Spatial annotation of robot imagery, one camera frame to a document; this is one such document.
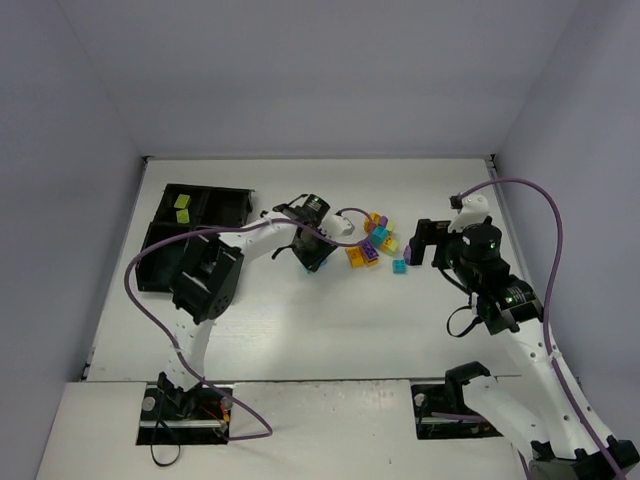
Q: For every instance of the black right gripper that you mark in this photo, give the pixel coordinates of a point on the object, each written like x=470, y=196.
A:
x=430, y=239

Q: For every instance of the large teal lego brick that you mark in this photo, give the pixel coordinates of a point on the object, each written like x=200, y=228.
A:
x=378, y=236

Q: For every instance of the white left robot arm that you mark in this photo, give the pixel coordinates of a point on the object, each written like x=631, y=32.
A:
x=209, y=271

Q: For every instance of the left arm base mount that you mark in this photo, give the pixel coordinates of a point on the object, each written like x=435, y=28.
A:
x=204, y=421

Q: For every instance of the orange round lego piece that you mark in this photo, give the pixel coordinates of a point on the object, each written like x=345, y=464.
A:
x=371, y=222

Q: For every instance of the small teal lego brick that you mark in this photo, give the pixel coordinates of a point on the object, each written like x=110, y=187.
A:
x=399, y=266

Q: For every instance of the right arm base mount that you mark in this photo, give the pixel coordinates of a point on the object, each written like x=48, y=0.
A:
x=439, y=410

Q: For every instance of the yellow green lego brick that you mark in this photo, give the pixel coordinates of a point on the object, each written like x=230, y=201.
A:
x=389, y=246

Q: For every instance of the lime green lego brick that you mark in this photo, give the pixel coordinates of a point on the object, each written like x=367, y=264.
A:
x=182, y=201

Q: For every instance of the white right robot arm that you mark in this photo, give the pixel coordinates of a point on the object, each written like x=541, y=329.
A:
x=562, y=437

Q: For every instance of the teal 2x4 lego brick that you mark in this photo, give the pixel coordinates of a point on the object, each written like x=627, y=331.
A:
x=320, y=265

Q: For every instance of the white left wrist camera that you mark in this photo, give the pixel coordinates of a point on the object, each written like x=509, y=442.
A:
x=337, y=226

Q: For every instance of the orange 2x4 lego brick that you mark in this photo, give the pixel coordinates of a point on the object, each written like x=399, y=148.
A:
x=355, y=257

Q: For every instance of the black four-compartment bin tray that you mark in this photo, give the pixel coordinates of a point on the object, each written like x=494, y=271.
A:
x=210, y=206

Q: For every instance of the purple round paw lego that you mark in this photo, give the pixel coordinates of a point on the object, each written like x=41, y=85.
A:
x=407, y=255

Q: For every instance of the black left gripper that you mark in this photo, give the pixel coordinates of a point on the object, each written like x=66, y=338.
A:
x=310, y=248

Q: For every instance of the purple 2x4 lego brick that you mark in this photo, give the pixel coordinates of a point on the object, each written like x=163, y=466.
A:
x=368, y=250

